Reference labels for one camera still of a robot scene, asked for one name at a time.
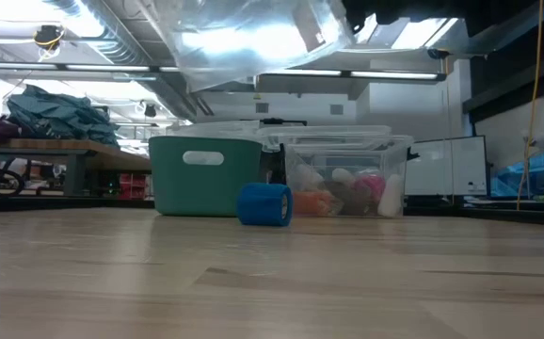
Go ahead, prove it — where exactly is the orange bandage roll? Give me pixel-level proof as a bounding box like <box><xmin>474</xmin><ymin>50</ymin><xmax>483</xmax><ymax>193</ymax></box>
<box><xmin>293</xmin><ymin>188</ymin><xmax>337</xmax><ymax>217</ymax></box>

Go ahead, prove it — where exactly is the long white bandage roll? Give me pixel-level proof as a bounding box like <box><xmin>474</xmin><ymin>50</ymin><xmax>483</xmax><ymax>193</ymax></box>
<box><xmin>377</xmin><ymin>173</ymin><xmax>405</xmax><ymax>218</ymax></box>

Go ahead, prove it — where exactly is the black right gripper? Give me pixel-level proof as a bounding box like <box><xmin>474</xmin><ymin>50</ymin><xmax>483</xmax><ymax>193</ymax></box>
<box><xmin>342</xmin><ymin>0</ymin><xmax>466</xmax><ymax>34</ymax></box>

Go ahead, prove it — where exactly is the teal cloth pile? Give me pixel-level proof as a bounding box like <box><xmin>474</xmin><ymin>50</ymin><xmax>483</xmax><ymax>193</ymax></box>
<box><xmin>6</xmin><ymin>84</ymin><xmax>121</xmax><ymax>147</ymax></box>

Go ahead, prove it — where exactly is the wooden workbench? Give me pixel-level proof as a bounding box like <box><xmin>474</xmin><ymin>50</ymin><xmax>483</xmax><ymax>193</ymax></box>
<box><xmin>0</xmin><ymin>137</ymin><xmax>153</xmax><ymax>199</ymax></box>

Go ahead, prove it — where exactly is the dark brown bandage roll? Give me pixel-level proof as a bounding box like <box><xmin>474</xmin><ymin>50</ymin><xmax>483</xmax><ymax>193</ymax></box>
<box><xmin>323</xmin><ymin>178</ymin><xmax>372</xmax><ymax>217</ymax></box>

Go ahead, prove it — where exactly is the black light bar rail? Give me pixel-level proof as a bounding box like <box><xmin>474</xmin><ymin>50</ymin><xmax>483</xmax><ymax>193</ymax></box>
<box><xmin>0</xmin><ymin>59</ymin><xmax>447</xmax><ymax>82</ymax></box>

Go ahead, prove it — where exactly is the clear zip plastic bag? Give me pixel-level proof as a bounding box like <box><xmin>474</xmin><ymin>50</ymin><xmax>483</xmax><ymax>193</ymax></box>
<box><xmin>152</xmin><ymin>0</ymin><xmax>356</xmax><ymax>94</ymax></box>

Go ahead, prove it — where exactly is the thin black bar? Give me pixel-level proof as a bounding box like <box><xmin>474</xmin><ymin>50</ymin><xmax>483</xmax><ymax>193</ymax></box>
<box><xmin>238</xmin><ymin>117</ymin><xmax>309</xmax><ymax>127</ymax></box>

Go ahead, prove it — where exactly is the purple bag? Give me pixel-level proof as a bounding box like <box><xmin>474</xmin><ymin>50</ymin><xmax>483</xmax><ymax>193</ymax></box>
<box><xmin>0</xmin><ymin>116</ymin><xmax>22</xmax><ymax>145</ymax></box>

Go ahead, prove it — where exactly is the teal plastic bin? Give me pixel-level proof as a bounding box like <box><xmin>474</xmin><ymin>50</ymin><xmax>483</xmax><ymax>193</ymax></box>
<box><xmin>148</xmin><ymin>135</ymin><xmax>264</xmax><ymax>218</ymax></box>

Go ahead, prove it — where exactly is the clear plastic storage box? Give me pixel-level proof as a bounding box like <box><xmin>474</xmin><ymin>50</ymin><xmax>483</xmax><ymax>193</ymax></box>
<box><xmin>258</xmin><ymin>124</ymin><xmax>420</xmax><ymax>219</ymax></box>

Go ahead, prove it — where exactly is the blue bandage roll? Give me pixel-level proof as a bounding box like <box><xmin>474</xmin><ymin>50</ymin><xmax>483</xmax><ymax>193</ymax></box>
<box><xmin>236</xmin><ymin>182</ymin><xmax>295</xmax><ymax>228</ymax></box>

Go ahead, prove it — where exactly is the yellow cable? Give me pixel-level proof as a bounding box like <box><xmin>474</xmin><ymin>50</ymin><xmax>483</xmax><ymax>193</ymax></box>
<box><xmin>515</xmin><ymin>0</ymin><xmax>544</xmax><ymax>212</ymax></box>

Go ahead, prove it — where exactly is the black shelf beam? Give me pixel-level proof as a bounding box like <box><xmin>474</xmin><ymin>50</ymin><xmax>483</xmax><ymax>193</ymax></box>
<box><xmin>462</xmin><ymin>44</ymin><xmax>544</xmax><ymax>124</ymax></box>

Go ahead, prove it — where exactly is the black yellow cord reel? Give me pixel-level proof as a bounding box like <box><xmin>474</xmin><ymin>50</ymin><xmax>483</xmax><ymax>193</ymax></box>
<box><xmin>33</xmin><ymin>24</ymin><xmax>66</xmax><ymax>62</ymax></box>

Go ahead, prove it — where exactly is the red bandage roll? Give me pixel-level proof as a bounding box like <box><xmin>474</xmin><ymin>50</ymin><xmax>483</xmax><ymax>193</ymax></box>
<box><xmin>354</xmin><ymin>171</ymin><xmax>388</xmax><ymax>202</ymax></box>

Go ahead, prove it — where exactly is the white board panel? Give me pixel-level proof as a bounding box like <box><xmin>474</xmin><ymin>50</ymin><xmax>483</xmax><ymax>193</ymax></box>
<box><xmin>403</xmin><ymin>135</ymin><xmax>488</xmax><ymax>198</ymax></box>

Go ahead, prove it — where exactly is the red parts organizer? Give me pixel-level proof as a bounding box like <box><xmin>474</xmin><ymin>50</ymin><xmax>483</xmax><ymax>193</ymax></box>
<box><xmin>119</xmin><ymin>172</ymin><xmax>150</xmax><ymax>201</ymax></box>

